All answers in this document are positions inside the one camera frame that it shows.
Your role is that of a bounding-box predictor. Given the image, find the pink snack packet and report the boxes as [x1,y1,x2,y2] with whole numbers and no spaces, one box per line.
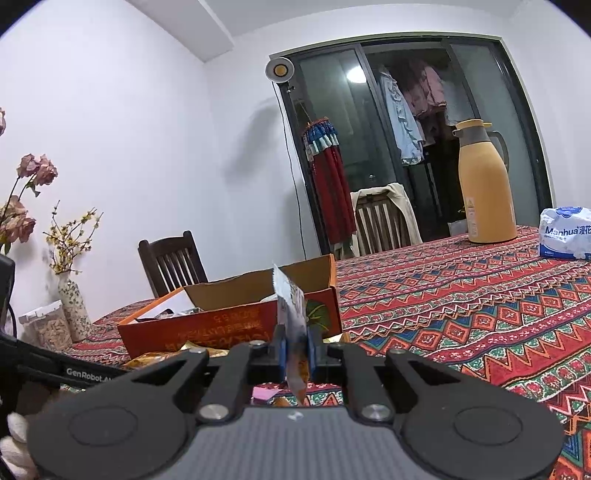
[252,386,280,404]

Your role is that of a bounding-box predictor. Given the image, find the white gloved hand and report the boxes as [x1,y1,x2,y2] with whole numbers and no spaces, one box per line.
[1,412,39,480]

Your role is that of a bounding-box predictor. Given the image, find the orange cardboard box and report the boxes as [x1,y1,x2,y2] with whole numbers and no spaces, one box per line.
[117,254,342,358]

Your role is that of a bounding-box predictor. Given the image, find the floral ceramic vase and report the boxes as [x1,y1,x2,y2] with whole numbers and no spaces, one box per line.
[57,272,92,342]

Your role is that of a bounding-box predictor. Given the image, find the yellow packet in box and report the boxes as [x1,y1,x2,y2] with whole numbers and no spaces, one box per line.
[122,341,229,370]

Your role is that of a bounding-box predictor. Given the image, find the yellow flower branches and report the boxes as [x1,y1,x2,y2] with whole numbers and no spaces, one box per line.
[43,202,103,276]

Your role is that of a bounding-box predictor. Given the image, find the dark wooden chair left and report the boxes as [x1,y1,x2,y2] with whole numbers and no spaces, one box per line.
[138,230,208,298]

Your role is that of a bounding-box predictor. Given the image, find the patterned red tablecloth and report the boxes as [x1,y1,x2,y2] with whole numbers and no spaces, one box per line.
[59,224,591,480]

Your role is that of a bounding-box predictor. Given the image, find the pink dried flowers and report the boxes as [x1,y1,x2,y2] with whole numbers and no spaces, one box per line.
[0,108,60,257]

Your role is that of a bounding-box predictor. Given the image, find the beige cloth on chair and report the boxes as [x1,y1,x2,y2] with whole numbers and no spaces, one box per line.
[348,182,424,257]

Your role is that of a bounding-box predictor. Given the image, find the yellow thermos jug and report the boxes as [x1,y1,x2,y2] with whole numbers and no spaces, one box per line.
[453,119,517,244]

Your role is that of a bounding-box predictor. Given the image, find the light blue hanging shirt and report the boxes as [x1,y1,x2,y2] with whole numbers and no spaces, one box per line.
[379,66,424,166]

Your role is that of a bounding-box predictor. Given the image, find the white tissue pack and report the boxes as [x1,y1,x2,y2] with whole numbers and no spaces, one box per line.
[539,206,591,261]

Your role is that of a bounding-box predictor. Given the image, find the red tasselled hanging ornament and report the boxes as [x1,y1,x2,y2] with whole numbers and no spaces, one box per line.
[301,117,356,245]

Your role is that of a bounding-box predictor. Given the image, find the pink hanging garment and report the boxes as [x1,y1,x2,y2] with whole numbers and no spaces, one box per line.
[405,60,447,118]

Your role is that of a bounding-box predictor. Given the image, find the round lamp on stand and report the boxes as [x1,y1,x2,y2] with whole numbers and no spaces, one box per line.
[264,56,331,257]

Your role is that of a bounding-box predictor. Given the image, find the black sliding door frame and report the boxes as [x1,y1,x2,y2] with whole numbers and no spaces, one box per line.
[279,34,552,252]

